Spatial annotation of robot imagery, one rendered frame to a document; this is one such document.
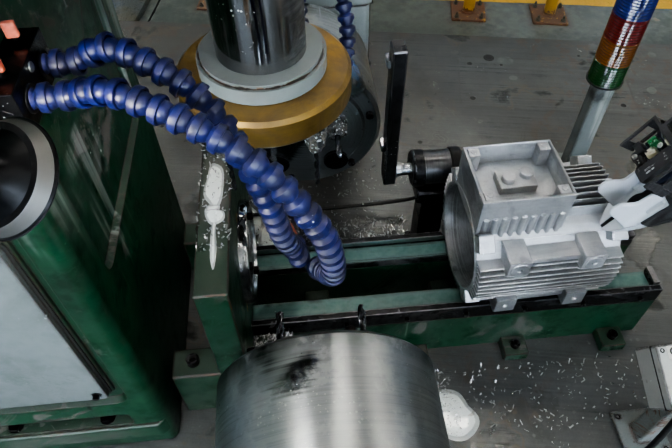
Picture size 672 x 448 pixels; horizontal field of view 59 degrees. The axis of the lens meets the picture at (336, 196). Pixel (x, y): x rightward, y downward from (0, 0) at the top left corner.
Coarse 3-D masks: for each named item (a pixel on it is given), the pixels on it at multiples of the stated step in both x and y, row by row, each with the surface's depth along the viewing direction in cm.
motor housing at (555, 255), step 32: (448, 192) 91; (448, 224) 94; (576, 224) 79; (448, 256) 93; (480, 256) 79; (544, 256) 78; (576, 256) 78; (608, 256) 79; (480, 288) 80; (512, 288) 81; (544, 288) 82
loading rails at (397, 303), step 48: (384, 240) 97; (432, 240) 98; (624, 240) 98; (288, 288) 99; (336, 288) 100; (384, 288) 102; (432, 288) 100; (624, 288) 90; (432, 336) 95; (480, 336) 96; (528, 336) 98
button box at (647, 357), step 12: (648, 348) 70; (660, 348) 68; (648, 360) 70; (660, 360) 68; (648, 372) 70; (660, 372) 68; (648, 384) 70; (660, 384) 68; (648, 396) 70; (660, 396) 68; (660, 408) 68
